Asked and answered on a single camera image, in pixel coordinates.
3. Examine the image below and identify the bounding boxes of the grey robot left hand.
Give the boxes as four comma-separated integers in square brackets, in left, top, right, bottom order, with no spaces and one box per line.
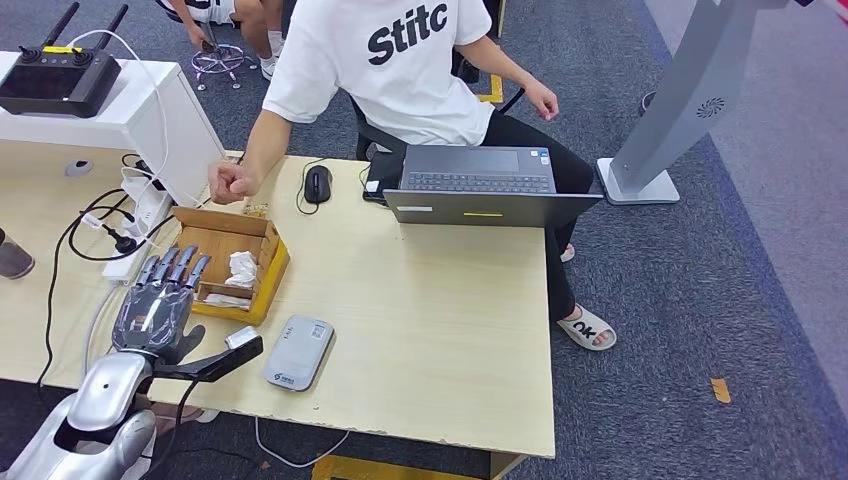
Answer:
[111,245,212,366]

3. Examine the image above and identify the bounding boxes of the person's right hand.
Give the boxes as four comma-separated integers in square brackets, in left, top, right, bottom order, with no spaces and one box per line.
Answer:
[207,160,261,205]

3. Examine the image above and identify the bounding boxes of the person's left hand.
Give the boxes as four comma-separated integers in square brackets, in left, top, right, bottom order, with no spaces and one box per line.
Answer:
[523,78,561,123]

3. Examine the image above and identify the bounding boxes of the white room key cards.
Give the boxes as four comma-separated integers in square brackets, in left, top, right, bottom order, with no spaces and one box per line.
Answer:
[201,292,253,309]

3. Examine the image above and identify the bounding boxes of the grey card reader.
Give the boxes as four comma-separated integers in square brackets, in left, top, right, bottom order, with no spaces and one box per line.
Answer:
[262,314,336,393]

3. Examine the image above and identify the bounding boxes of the crouching person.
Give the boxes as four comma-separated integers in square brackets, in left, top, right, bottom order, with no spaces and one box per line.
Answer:
[155,0,287,82]

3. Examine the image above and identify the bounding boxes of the yellow floor tape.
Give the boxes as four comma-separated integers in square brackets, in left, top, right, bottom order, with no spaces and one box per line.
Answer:
[475,72,505,105]

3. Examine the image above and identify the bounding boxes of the black computer mouse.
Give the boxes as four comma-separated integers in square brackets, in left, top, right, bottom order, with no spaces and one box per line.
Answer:
[303,164,333,205]

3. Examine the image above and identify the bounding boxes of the crumpled white paper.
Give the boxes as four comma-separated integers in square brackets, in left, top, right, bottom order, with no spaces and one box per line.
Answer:
[225,250,260,289]

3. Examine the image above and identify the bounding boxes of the white power strip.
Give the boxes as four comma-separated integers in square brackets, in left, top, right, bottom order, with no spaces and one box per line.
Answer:
[102,175,175,286]

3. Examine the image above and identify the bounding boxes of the dark grey laptop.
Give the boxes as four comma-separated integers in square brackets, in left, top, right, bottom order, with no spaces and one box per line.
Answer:
[382,144,605,229]

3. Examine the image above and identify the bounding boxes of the white cabinet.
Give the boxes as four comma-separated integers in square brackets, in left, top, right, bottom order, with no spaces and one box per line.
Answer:
[0,51,227,208]

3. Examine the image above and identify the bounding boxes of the yellow brown cardboard box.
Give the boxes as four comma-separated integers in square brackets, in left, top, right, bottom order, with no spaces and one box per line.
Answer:
[170,206,291,327]

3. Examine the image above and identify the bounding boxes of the chrome stool base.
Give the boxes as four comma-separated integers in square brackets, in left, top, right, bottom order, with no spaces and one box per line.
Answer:
[190,23,258,92]

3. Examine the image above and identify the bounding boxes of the grey kiosk stand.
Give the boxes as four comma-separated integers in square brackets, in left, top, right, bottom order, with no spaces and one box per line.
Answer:
[596,0,796,207]

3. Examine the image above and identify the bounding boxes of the black phone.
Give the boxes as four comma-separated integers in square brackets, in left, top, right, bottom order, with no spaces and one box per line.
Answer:
[362,150,405,204]

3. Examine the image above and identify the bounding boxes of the dark cup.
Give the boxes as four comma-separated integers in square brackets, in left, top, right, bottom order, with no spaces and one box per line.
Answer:
[0,227,36,281]

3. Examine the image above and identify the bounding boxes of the black remote controller with antennas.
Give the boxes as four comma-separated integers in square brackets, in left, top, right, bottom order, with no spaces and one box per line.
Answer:
[0,1,130,119]

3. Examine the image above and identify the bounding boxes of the white sandal with print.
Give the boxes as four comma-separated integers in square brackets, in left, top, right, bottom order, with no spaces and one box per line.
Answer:
[556,303,619,352]

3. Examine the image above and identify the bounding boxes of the yellow box under desk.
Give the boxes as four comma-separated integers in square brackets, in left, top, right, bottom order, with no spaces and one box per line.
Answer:
[311,455,528,480]

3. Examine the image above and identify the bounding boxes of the thick white power cable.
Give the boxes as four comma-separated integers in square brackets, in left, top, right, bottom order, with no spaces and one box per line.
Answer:
[82,284,121,379]

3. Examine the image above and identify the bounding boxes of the black mouse cable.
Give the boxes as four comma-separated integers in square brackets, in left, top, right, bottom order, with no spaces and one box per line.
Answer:
[294,156,331,217]

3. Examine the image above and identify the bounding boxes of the black cable with plug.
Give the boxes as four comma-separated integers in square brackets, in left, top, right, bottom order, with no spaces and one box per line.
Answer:
[67,203,177,263]

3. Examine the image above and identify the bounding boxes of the long black cable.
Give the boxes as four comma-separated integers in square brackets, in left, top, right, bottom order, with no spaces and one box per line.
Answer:
[36,188,132,389]

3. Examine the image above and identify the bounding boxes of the black robot wrist cable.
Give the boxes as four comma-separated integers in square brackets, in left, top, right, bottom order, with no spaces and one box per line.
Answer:
[142,378,200,480]

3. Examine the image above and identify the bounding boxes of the thin white cable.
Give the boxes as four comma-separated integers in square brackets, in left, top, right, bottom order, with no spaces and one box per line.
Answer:
[68,29,172,200]

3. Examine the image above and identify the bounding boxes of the white cable under desk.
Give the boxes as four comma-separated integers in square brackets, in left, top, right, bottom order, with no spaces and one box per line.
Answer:
[254,417,351,470]

